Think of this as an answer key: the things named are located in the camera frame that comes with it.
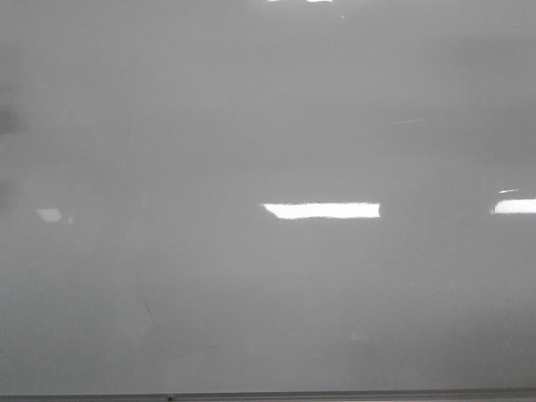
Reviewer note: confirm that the white whiteboard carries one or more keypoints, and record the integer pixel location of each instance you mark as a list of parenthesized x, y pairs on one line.
[(245, 196)]

